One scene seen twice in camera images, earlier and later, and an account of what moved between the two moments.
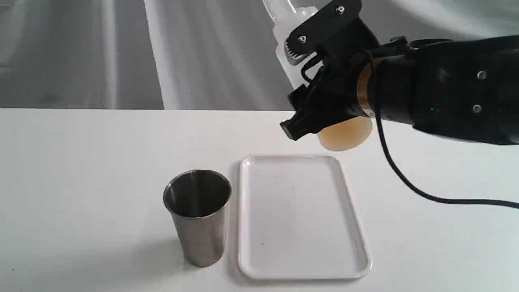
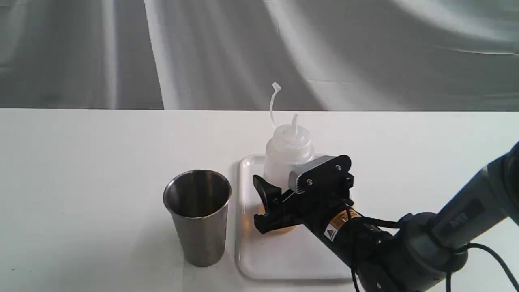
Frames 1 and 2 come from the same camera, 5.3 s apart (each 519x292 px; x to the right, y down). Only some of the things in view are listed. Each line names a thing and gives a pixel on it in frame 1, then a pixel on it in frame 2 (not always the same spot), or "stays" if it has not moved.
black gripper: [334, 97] → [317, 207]
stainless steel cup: [198, 200] stays
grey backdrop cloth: [178, 54] stays
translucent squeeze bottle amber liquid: [288, 18] → [289, 144]
